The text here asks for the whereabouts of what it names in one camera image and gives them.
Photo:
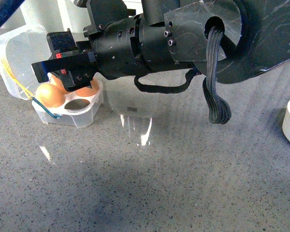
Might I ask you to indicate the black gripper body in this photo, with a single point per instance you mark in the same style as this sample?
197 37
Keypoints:
113 36

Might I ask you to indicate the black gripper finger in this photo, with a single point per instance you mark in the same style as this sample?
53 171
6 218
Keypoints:
75 72

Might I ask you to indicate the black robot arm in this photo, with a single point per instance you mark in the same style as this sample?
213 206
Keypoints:
170 35

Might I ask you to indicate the brown egg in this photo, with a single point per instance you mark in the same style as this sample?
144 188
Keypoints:
50 95
89 91
58 83

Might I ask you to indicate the brown egg back left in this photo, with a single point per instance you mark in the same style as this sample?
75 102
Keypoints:
58 83

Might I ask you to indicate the brown egg back right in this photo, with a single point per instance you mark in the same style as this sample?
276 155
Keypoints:
89 91

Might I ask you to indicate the blue rubber band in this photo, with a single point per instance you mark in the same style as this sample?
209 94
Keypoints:
55 116

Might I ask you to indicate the clear plastic egg box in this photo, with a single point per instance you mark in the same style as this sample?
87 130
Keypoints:
26 45

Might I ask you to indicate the yellow rubber band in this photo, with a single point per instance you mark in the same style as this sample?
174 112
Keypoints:
7 68

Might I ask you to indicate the white blender appliance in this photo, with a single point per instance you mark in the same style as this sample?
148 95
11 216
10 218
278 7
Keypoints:
55 15

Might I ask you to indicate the brown egg front left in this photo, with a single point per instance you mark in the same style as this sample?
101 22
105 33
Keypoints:
50 95

